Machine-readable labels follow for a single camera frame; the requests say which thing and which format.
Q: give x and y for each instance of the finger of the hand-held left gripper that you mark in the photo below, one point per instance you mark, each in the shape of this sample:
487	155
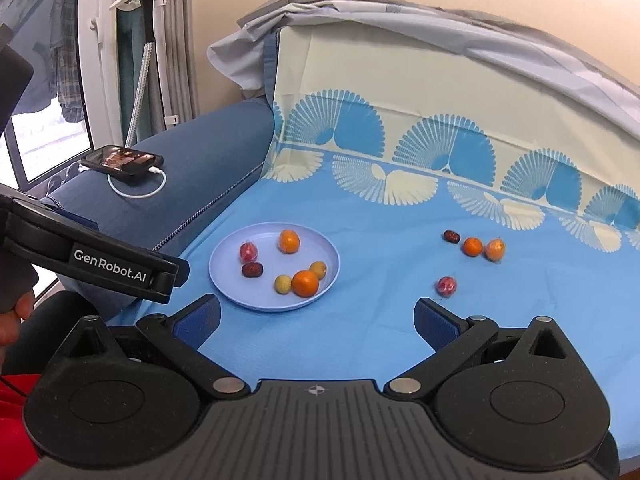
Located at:
170	280

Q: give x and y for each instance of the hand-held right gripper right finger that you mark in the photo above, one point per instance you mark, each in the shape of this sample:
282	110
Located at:
436	323

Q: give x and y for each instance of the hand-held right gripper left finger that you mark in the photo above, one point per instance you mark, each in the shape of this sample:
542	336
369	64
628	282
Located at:
197	321

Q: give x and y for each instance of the dark red date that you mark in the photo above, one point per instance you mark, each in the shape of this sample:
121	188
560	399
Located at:
451	236
252	270

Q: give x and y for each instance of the red ball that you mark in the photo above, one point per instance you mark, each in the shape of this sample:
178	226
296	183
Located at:
446	286
248	252

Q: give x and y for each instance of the yellow-green plum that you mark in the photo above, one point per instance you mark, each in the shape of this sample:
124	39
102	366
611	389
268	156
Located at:
283	284
318	269

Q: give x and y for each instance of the light purple plastic plate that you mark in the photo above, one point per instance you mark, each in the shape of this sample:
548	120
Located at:
272	261

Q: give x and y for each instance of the large bare orange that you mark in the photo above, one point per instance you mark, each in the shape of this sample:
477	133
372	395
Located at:
305	283

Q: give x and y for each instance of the plastic-wrapped small orange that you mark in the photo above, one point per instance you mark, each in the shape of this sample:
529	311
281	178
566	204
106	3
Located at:
495	250
289	241

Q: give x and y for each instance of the person's left hand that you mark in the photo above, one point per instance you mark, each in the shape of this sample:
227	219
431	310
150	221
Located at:
10	327

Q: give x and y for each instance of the small bare orange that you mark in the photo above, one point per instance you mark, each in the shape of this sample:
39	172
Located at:
472	246

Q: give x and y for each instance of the black smartphone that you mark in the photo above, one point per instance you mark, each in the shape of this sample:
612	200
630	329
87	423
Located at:
122	161

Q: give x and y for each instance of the blue fabric sofa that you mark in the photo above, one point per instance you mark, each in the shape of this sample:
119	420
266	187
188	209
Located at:
200	160

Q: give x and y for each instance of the blue fan-print blanket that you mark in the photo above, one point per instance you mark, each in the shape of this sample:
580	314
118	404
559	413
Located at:
380	200

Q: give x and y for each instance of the hanging plaid clothes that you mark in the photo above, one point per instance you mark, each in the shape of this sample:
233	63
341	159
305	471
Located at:
67	85

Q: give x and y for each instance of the teal curtain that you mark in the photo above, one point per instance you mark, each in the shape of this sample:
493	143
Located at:
127	65

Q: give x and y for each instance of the red cloth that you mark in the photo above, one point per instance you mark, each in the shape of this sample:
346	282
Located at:
15	435

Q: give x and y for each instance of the white steamer pole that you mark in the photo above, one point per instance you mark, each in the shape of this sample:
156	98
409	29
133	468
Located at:
162	60

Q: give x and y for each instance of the grey curtain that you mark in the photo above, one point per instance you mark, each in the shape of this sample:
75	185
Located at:
180	35

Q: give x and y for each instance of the white window frame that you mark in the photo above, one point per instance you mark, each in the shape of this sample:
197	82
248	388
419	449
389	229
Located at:
97	85

